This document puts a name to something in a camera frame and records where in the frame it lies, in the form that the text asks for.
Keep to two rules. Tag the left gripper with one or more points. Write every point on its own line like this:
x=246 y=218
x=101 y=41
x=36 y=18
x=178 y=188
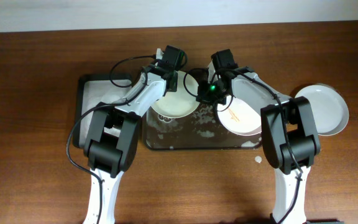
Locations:
x=173 y=82

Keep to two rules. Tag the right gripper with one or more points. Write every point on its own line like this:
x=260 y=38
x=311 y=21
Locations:
x=205 y=94

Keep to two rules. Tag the cream plate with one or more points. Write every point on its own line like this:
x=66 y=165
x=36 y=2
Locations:
x=176 y=104

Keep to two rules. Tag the pale blue plate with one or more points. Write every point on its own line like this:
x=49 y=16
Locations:
x=329 y=108

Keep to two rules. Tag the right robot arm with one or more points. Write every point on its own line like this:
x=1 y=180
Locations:
x=289 y=137

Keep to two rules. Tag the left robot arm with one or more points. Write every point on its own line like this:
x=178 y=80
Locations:
x=111 y=140

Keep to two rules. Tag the dark brown serving tray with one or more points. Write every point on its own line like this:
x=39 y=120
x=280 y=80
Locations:
x=199 y=130

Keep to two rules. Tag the black soapy water tray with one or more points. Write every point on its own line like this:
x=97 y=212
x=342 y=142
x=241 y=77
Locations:
x=93 y=89

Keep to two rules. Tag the white plate lower right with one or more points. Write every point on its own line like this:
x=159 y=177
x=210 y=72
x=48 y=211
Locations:
x=238 y=117

